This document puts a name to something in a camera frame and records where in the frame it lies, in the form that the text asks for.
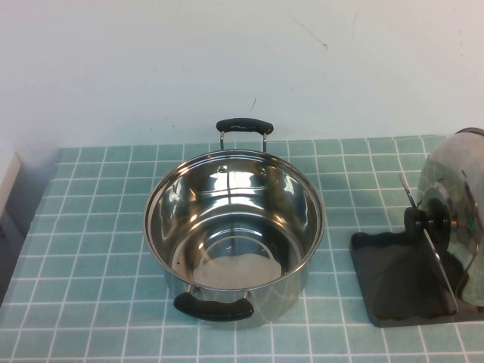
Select stainless steel pot lid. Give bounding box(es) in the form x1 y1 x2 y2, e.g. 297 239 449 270
402 128 484 308

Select stainless steel pot black handles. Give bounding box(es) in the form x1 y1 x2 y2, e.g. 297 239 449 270
144 117 327 330

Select white beige-edged side board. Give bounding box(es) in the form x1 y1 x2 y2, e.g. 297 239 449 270
0 150 24 228

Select green tile-pattern table mat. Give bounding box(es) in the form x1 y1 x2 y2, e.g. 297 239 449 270
0 135 484 363

